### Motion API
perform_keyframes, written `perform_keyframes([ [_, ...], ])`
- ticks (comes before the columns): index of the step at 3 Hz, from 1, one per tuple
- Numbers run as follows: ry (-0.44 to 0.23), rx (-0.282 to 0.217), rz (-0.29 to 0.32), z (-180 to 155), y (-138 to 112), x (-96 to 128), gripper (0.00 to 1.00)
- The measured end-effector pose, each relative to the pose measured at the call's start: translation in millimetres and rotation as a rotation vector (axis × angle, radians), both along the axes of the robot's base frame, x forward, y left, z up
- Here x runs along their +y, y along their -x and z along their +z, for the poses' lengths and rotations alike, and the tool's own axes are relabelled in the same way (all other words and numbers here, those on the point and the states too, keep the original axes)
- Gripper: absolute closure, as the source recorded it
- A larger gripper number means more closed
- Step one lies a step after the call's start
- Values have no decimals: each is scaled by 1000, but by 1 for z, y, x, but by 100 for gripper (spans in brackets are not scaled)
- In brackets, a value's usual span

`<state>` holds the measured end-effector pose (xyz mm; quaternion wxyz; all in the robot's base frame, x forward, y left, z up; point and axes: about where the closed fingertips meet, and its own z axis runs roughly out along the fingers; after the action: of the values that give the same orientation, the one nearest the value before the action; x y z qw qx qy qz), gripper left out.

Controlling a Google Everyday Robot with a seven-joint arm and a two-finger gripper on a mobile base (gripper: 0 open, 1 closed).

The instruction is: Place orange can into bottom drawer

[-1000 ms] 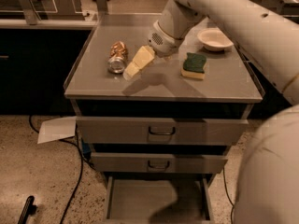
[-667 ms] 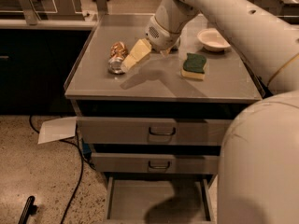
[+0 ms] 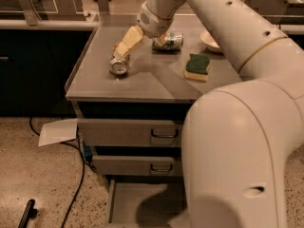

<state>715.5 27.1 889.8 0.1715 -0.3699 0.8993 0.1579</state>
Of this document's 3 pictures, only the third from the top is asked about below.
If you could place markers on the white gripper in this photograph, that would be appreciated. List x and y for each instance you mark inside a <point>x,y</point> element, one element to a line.
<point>152,23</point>

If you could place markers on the orange soda can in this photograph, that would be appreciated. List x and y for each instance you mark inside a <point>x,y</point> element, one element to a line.
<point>119,66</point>

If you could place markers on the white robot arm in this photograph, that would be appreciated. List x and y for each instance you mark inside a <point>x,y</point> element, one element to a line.
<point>236,139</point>

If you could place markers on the green and silver can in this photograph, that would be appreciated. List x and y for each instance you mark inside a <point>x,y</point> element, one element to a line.
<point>173,42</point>

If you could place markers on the grey drawer cabinet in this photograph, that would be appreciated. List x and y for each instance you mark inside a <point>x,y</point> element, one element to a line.
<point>154,87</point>

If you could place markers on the top drawer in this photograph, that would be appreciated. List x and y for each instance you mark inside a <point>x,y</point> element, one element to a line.
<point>135,133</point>

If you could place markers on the drawer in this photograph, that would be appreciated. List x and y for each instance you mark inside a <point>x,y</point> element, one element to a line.
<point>150,203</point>
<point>135,133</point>
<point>137,166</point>

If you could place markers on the middle drawer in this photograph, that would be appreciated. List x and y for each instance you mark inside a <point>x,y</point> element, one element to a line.
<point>137,166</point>

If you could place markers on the bottom drawer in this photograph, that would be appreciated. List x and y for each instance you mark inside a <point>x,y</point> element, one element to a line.
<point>150,203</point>

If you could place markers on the green and yellow sponge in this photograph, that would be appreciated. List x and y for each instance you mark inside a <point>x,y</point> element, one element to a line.
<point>197,67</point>

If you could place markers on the white bowl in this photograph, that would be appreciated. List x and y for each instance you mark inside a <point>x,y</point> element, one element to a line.
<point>210,43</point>

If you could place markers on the white paper sheet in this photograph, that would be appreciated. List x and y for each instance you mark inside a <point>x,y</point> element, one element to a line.
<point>58,132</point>

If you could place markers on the black bar on floor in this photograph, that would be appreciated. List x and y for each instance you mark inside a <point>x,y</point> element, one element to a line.
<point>30,212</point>

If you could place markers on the grey post left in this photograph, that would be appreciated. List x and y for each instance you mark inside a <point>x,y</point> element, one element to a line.
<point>30,14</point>

